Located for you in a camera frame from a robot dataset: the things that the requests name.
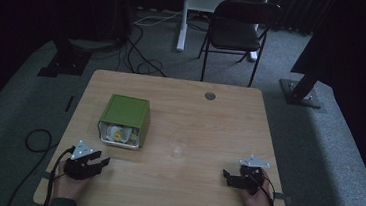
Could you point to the white desk frame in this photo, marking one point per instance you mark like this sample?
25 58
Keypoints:
184 23

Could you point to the green storage box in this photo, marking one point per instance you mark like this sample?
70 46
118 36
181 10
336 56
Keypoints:
126 111

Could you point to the person's left hand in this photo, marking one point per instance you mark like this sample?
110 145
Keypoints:
68 186

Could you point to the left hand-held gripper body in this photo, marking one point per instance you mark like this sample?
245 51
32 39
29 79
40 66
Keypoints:
76 169

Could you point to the small black bar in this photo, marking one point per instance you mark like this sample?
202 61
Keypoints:
69 103

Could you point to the black slanted stand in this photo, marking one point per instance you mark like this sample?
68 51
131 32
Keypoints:
301 90

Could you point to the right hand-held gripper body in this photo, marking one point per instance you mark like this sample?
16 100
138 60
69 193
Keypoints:
251 179

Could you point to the black folding chair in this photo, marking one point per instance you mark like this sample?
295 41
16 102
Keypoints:
235 34

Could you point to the person's right hand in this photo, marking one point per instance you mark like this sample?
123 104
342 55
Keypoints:
259 203

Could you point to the grey table grommet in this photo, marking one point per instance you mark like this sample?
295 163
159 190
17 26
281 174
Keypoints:
210 96

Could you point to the white and yellow crumpled wrapper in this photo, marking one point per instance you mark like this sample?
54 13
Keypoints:
118 133

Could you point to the black stand base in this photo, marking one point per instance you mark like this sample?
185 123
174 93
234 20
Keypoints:
65 62

